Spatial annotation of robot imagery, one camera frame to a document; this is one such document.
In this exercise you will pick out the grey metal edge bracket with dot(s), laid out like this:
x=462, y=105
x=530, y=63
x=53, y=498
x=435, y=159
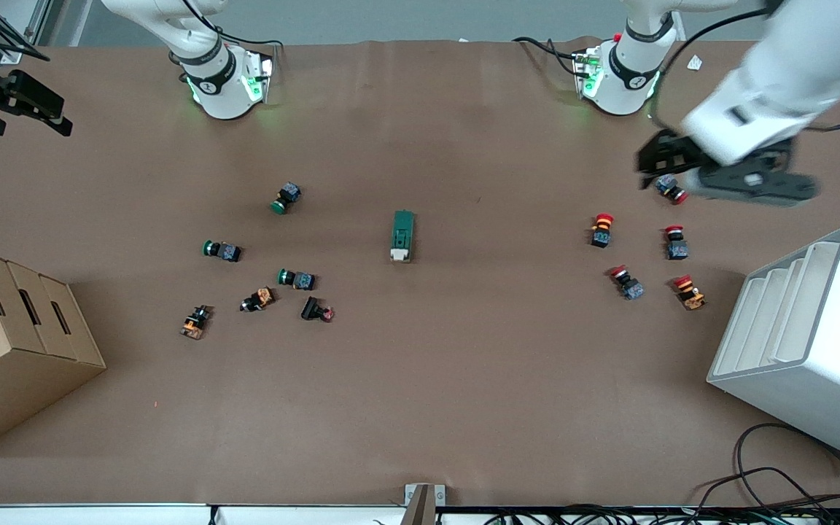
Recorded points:
x=424, y=503

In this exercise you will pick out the black pushbutton orange block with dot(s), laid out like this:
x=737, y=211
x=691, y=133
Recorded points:
x=195, y=322
x=257, y=299

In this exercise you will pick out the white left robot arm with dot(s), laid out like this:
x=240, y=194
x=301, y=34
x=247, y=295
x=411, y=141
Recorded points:
x=770, y=87

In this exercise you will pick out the silver aluminium frame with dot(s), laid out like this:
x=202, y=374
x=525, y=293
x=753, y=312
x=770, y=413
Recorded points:
x=39, y=22

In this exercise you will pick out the white table edge rail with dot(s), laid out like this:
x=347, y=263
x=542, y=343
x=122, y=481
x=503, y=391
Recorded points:
x=99, y=515

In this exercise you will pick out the red mushroom button orange block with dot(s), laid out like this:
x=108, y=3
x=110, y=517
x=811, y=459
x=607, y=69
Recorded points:
x=689, y=292
x=601, y=230

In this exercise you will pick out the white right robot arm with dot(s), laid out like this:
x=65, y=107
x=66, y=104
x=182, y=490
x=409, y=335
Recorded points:
x=216, y=80

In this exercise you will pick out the brown cardboard box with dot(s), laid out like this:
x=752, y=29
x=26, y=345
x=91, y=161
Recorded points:
x=12, y=350

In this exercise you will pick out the red mushroom button blue block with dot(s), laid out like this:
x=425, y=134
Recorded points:
x=671, y=189
x=628, y=283
x=676, y=243

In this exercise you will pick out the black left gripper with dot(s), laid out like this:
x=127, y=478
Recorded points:
x=662, y=156

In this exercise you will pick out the small white paper tag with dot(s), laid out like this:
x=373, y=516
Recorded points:
x=695, y=63

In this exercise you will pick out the white slotted storage rack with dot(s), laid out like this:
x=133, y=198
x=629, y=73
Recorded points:
x=821, y=357

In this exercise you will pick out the green pushbutton dark block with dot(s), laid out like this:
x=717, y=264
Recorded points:
x=286, y=197
x=297, y=278
x=222, y=251

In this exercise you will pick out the green rectangular switch block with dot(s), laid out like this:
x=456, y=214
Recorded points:
x=402, y=235

